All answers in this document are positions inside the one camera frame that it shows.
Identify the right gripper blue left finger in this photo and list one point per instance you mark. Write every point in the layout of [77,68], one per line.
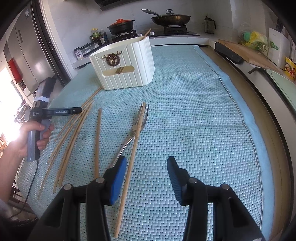
[113,181]

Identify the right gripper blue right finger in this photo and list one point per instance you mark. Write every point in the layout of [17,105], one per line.
[178,178]

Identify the silver metal fork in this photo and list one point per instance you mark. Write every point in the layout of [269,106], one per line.
[131,134]

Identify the person's left forearm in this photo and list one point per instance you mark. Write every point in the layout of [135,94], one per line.
[10,162]

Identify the person's left hand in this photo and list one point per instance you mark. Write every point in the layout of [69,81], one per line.
[33,136]

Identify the silver refrigerator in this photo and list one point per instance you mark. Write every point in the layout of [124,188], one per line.
[26,51]

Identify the light blue woven table mat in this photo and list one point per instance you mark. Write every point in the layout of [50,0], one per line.
[195,115]

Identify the small white spice jar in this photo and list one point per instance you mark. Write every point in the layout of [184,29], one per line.
[78,53]

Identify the sauce bottles group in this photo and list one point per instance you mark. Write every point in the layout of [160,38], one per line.
[99,38]

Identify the cream ribbed utensil holder box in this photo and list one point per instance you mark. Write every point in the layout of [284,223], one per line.
[124,64]

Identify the black pot with orange lid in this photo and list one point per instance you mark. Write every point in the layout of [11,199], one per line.
[121,26]

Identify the wooden chopstick in holder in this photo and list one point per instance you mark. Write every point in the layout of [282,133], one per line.
[146,34]

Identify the pale green pan lid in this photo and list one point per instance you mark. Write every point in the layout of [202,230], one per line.
[286,86]

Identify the wooden cutting board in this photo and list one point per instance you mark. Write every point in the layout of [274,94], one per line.
[250,55]

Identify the black gas stove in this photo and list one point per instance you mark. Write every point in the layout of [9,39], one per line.
[166,31]

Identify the dark glass french press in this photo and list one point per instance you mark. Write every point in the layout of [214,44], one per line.
[210,25]

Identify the bag of green yellow vegetables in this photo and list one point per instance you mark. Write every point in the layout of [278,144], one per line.
[254,40]

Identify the yellow snack packet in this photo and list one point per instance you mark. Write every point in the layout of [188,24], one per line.
[290,69]

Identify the black wok with glass lid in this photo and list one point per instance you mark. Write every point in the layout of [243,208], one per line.
[168,19]

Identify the white knife block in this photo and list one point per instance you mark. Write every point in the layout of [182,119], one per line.
[278,46]

